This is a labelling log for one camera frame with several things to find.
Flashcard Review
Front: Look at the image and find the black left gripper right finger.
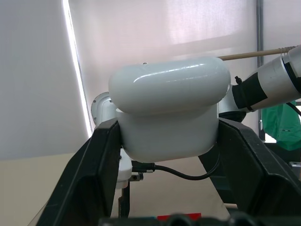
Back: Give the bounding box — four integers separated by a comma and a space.
198, 117, 301, 226

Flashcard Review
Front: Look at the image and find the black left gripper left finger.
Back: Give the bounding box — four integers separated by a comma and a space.
30, 117, 122, 226

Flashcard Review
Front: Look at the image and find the white earbud charging case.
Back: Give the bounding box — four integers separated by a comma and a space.
108, 56, 232, 164

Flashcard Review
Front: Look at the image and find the red flat object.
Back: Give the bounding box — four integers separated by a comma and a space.
156, 212, 202, 221

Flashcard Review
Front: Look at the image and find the green hanging garment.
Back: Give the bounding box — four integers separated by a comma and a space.
261, 100, 301, 152

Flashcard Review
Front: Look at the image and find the long wooden rod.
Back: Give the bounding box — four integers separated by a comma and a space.
218, 46, 296, 61

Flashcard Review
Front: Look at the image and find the grey vertical window pole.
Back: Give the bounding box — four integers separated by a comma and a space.
255, 0, 264, 142

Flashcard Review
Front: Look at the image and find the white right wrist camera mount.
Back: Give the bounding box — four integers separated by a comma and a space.
115, 148, 133, 190

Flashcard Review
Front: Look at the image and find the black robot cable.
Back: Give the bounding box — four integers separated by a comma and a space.
131, 147, 222, 181

